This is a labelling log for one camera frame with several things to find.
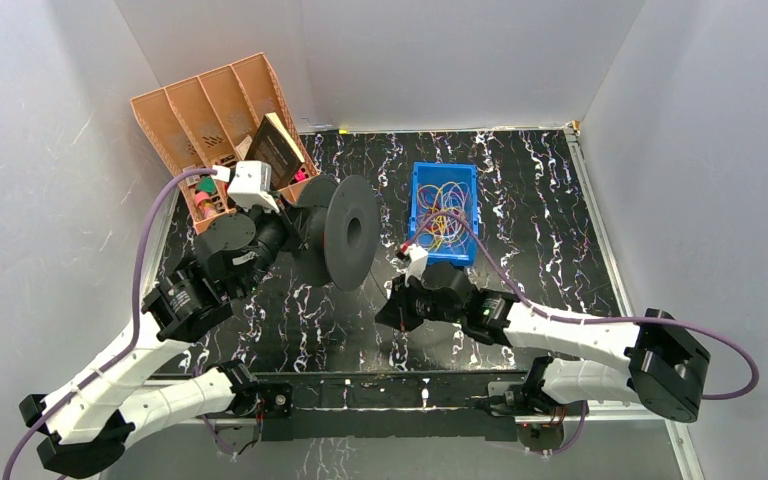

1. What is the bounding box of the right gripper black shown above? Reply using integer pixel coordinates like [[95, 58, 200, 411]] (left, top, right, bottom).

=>
[[374, 272, 464, 333]]

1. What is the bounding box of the black thin cable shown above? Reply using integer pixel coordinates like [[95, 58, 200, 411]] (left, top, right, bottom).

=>
[[367, 261, 392, 303]]

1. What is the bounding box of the grey cable spool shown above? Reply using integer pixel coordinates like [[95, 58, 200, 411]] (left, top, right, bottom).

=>
[[293, 175, 380, 291]]

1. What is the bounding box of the blue plastic bin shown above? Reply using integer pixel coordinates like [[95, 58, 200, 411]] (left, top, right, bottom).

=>
[[409, 162, 479, 267]]

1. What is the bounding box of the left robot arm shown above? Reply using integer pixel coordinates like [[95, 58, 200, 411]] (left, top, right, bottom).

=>
[[20, 208, 300, 479]]

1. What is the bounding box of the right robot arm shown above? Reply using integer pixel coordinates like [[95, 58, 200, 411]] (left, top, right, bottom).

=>
[[375, 263, 710, 423]]

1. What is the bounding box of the black book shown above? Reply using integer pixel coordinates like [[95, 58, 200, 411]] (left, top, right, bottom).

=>
[[245, 112, 305, 190]]

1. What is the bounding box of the orange desk organizer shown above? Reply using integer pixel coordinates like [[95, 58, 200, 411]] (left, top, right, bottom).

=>
[[131, 53, 319, 201]]

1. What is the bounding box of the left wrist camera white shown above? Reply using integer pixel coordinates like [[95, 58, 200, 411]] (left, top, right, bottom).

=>
[[227, 160, 279, 213]]

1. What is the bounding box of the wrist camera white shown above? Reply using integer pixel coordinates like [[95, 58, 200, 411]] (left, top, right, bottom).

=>
[[227, 160, 279, 213], [397, 243, 429, 285]]

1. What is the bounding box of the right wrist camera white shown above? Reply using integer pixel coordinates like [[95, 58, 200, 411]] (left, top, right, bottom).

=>
[[397, 243, 429, 285]]

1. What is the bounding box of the bundle of coloured wires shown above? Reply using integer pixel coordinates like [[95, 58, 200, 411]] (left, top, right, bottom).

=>
[[417, 182, 475, 253]]

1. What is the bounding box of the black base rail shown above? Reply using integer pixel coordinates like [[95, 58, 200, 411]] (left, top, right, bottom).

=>
[[260, 370, 526, 442]]

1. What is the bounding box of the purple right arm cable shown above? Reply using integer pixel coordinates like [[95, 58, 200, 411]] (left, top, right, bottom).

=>
[[410, 210, 761, 402]]

